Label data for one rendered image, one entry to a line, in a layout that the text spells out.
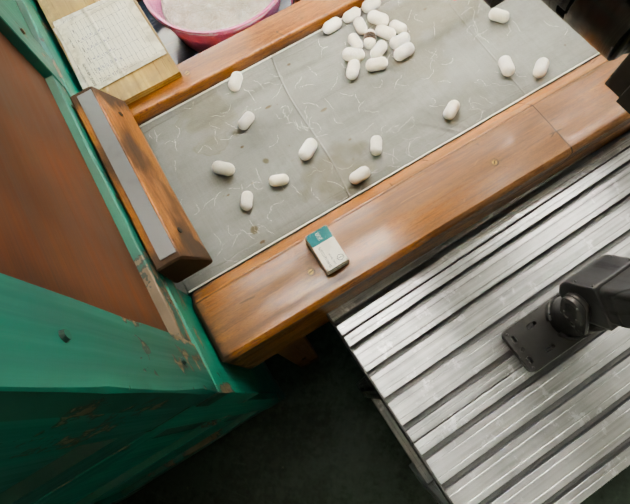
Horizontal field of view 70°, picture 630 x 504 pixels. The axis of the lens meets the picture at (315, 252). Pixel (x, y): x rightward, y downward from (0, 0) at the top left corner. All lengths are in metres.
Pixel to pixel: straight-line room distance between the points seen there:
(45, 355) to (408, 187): 0.53
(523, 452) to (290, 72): 0.68
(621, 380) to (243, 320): 0.55
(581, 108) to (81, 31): 0.82
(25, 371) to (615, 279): 0.58
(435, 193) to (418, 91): 0.20
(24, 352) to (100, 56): 0.68
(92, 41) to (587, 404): 0.96
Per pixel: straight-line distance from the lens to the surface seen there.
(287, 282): 0.63
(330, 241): 0.62
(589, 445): 0.78
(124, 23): 0.92
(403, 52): 0.81
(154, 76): 0.82
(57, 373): 0.27
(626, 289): 0.61
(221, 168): 0.72
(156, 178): 0.66
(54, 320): 0.30
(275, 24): 0.85
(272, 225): 0.68
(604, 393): 0.79
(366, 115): 0.76
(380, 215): 0.65
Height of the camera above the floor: 1.37
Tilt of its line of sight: 72 degrees down
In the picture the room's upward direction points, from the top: 12 degrees counter-clockwise
